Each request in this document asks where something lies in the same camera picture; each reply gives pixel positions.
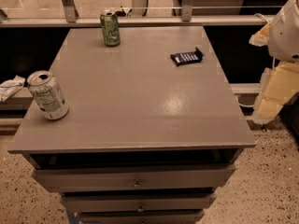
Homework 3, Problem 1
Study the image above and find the top grey drawer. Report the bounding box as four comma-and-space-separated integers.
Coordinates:
32, 164, 235, 193

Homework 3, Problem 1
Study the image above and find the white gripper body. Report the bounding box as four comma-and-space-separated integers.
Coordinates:
268, 0, 299, 63

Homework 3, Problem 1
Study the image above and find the crumpled white packet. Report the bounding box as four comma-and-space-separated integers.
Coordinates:
0, 76, 25, 102

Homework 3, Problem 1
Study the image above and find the grey drawer cabinet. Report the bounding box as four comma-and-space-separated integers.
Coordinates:
7, 26, 257, 224

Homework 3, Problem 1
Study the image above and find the white 7up can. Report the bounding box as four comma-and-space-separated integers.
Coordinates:
27, 70, 69, 120

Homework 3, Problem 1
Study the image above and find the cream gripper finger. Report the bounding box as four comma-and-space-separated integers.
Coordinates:
249, 23, 270, 47
252, 62, 299, 124

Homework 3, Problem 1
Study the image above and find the metal window rail frame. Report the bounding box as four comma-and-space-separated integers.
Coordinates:
0, 0, 287, 28

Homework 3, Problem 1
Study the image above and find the grey drawer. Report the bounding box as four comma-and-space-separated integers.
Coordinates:
79, 210, 205, 224
61, 193, 216, 213
32, 164, 235, 193

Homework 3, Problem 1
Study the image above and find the dark blue snack bar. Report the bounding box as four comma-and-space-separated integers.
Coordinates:
170, 48, 204, 66

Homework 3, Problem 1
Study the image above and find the bottom grey drawer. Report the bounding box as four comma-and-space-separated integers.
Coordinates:
79, 210, 205, 224

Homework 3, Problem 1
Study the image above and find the middle grey drawer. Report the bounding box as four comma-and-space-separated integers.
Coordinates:
61, 193, 216, 213

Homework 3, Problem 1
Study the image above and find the green soda can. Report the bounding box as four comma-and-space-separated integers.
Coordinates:
100, 8, 121, 46

